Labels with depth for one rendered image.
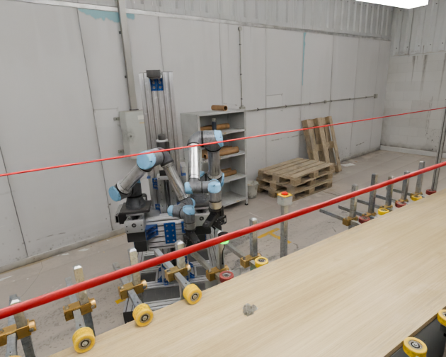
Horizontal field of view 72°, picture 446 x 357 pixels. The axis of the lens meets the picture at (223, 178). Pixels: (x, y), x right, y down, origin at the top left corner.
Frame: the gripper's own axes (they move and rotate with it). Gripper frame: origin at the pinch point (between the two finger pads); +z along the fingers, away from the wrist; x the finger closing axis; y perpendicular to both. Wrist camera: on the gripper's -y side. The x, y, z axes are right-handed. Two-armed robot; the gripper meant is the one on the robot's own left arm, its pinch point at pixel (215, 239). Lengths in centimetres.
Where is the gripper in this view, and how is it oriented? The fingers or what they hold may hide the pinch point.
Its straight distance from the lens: 193.0
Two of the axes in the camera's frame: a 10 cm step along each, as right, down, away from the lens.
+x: -7.9, -1.4, 5.9
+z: 0.6, 9.5, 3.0
